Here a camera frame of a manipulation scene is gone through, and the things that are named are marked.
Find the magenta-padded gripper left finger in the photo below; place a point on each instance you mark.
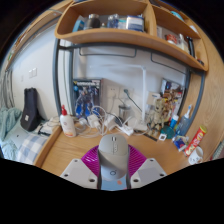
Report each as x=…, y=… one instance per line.
x=78, y=170

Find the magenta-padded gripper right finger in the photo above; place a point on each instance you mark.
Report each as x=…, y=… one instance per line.
x=150, y=170

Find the grey computer mouse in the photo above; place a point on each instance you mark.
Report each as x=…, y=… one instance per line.
x=113, y=156

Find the small white square clock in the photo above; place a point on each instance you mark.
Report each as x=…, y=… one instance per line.
x=162, y=137

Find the blue packet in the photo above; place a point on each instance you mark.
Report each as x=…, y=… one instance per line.
x=180, y=142

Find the teal round container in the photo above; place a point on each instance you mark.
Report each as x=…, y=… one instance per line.
x=169, y=133

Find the white lotion bottle red pump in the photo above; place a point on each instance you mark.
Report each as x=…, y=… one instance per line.
x=68, y=125

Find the white mug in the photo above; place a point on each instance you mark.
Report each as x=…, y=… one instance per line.
x=195, y=156

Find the white power strip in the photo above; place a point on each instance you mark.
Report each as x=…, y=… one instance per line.
x=125, y=129

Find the blue white checked pillow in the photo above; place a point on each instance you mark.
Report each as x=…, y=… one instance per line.
x=31, y=148

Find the white charger block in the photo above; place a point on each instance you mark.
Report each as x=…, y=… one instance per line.
x=93, y=120

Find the white flat box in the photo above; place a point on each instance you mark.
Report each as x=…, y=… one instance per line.
x=50, y=126

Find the red snack can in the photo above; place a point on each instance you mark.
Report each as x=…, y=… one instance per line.
x=195, y=141

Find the small blue capped tube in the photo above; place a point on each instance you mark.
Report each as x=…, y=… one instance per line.
x=173, y=121

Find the beige robot figure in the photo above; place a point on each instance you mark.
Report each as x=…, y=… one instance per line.
x=158, y=113

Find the blue spray bottle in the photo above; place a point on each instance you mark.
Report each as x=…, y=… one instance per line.
x=183, y=123

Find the glass jar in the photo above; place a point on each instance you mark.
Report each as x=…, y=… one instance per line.
x=124, y=113

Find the dark blue robot model box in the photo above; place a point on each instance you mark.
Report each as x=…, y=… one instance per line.
x=86, y=96

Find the white desk lamp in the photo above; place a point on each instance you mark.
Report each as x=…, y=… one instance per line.
x=144, y=93

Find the black bag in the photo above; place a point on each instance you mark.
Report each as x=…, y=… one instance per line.
x=30, y=110

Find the colourful printed box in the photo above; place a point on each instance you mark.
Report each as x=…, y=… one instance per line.
x=173, y=90

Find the teal blanket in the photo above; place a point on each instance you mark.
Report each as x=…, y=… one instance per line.
x=8, y=121

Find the wooden shelf unit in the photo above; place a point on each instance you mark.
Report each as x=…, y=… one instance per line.
x=110, y=35

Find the white wall outlet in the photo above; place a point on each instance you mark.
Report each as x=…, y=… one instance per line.
x=112, y=92

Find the grey metal frame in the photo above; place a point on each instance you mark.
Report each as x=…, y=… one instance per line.
x=56, y=83

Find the white wall switch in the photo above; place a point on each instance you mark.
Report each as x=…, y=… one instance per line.
x=32, y=72

